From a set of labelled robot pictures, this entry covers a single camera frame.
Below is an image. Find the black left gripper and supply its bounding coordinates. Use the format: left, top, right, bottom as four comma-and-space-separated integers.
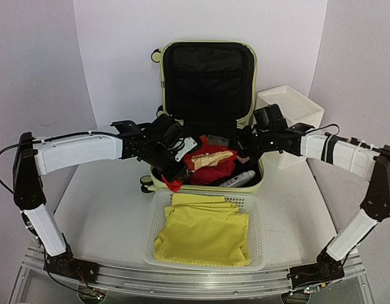
145, 144, 190, 185

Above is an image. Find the red printed t-shirt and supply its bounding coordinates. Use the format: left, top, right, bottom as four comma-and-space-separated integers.
158, 135, 237, 192

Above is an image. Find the white perforated plastic basket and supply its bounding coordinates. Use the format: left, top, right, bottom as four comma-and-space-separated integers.
142, 190, 266, 272

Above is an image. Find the yellow cloth garment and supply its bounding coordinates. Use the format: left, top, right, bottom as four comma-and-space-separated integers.
153, 193, 251, 267

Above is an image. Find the pale green hard-shell suitcase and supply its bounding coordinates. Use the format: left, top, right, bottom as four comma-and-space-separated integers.
139, 40, 265, 194

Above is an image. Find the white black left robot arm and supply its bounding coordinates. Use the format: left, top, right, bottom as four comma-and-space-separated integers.
11, 115, 198, 282

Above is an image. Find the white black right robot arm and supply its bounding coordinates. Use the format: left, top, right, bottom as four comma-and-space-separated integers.
239, 123, 390, 289

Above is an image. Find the white three-drawer storage cabinet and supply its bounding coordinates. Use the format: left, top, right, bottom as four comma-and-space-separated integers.
256, 84, 325, 170

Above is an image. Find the clear plastic rectangular case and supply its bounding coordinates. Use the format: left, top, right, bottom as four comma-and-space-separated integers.
206, 135, 230, 148

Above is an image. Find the white deodorant spray bottle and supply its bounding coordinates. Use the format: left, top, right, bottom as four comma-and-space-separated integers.
219, 170, 256, 188

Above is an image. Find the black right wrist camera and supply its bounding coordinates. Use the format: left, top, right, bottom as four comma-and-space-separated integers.
253, 104, 288, 133

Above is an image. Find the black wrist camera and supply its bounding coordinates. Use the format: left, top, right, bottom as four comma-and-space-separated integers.
145, 114, 202, 161
253, 104, 288, 133

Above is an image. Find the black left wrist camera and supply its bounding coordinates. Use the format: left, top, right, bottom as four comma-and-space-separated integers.
145, 114, 202, 161

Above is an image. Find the aluminium front mounting rail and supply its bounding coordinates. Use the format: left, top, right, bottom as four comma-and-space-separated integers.
8, 248, 375, 303

